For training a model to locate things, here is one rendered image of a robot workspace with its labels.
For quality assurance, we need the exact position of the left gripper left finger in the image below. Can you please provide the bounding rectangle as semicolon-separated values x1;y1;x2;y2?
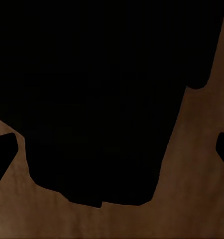
0;133;18;180

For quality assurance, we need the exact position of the digital camera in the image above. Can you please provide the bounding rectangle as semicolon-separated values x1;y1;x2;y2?
0;0;224;208

